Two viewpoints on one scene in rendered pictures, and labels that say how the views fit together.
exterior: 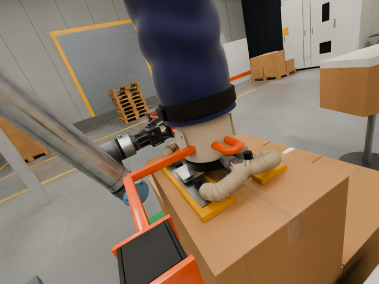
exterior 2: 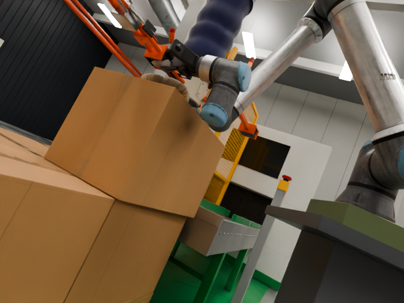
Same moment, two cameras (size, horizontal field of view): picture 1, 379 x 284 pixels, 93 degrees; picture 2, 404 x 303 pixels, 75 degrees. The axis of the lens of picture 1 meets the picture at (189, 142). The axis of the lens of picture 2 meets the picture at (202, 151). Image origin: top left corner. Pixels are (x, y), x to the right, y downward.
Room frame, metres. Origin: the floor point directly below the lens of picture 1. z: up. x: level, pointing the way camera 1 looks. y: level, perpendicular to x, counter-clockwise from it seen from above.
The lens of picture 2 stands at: (1.22, 0.94, 0.66)
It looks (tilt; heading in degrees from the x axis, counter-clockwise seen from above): 9 degrees up; 226
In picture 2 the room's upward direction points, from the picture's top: 25 degrees clockwise
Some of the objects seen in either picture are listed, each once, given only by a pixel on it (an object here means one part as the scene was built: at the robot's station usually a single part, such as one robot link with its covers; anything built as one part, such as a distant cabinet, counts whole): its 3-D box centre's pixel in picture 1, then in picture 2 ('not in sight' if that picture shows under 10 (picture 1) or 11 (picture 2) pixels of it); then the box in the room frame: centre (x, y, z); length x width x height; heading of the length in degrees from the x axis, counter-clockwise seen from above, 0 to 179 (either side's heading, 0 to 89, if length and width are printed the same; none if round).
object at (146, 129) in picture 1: (147, 137); (190, 65); (0.71, 0.16, 1.07); 0.12 x 0.09 x 0.08; 111
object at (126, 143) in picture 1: (127, 144); (210, 68); (0.69, 0.24, 1.07); 0.09 x 0.05 x 0.10; 21
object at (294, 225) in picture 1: (226, 207); (150, 151); (0.55, -0.06, 0.74); 0.60 x 0.40 x 0.40; 19
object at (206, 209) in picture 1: (188, 176); not in sight; (0.49, 0.04, 0.97); 0.34 x 0.10 x 0.05; 20
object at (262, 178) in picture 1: (234, 152); not in sight; (0.56, -0.14, 0.97); 0.34 x 0.10 x 0.05; 20
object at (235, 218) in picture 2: not in sight; (253, 226); (-1.32, -0.52, 0.60); 1.60 x 0.11 x 0.09; 21
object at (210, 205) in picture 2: not in sight; (208, 205); (-1.12, -1.02, 0.60); 1.60 x 0.11 x 0.09; 21
